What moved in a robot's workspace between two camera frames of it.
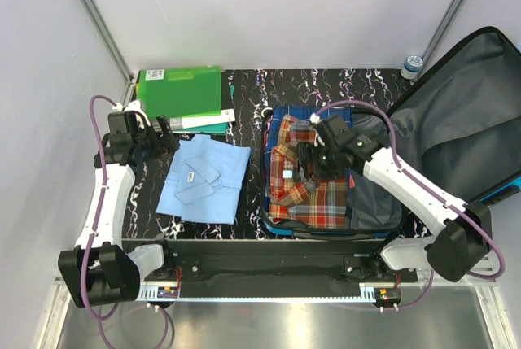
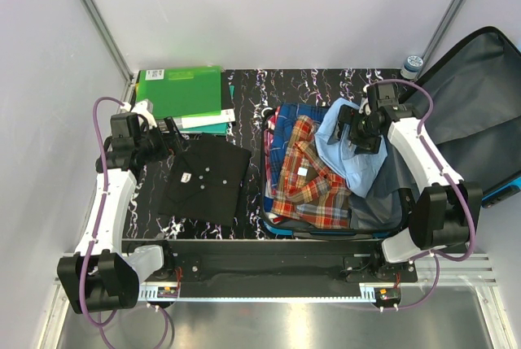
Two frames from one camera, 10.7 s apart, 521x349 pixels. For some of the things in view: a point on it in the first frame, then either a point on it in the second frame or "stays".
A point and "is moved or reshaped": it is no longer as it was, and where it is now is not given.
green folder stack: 181,92 stays
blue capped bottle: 412,67 stays
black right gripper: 308,151 to 349,116
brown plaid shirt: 292,198 is moved or reshaped
